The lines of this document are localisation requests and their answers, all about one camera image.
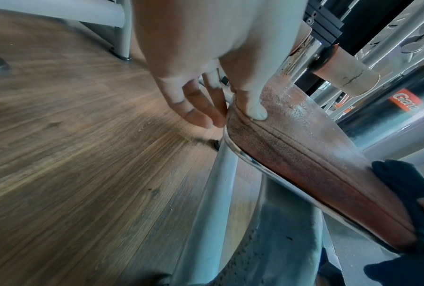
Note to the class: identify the grey gym machine frame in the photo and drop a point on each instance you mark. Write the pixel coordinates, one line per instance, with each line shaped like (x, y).
(211, 195)

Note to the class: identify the worn red bench seat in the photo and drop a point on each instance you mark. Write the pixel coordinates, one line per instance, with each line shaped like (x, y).
(303, 145)

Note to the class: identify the blue cleaning cloth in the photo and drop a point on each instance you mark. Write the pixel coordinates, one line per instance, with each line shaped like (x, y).
(399, 181)

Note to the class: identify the person's left hand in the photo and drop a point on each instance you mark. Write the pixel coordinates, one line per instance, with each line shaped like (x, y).
(204, 42)

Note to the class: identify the chrome seat post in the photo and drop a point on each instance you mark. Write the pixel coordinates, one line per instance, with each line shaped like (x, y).
(300, 64)

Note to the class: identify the black weight stack shroud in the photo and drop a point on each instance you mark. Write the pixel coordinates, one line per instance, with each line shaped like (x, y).
(321, 22)

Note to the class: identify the black cylinder orange label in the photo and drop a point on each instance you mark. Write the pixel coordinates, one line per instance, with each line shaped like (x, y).
(374, 117)

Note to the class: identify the padded roller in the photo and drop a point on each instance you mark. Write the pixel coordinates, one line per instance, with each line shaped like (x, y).
(346, 72)

